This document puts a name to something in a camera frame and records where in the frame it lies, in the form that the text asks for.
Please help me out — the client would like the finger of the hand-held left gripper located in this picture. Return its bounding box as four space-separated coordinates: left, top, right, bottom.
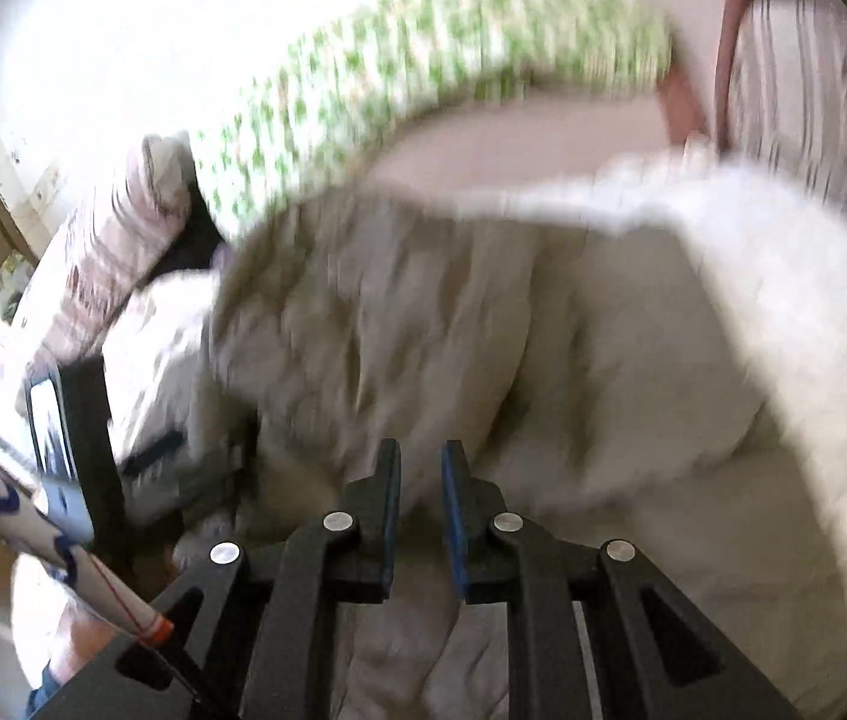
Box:
121 427 184 477

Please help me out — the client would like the green checked blanket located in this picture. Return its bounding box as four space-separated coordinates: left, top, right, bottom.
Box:
190 0 675 241

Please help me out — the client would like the white tube with blue marks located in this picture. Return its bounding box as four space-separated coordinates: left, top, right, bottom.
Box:
0 416 173 650

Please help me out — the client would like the striped floral pillow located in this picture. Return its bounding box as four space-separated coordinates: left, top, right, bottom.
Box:
0 135 195 391
723 0 847 271

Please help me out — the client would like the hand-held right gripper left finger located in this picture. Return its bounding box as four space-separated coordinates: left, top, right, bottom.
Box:
33 439 403 720

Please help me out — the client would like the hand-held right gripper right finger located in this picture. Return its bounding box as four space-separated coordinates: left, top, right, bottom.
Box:
441 441 800 720

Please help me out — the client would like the dark cloth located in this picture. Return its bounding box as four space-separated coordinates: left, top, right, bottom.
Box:
157 191 233 275

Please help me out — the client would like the white leaf-print bedsheet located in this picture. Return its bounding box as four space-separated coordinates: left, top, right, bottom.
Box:
100 150 847 720

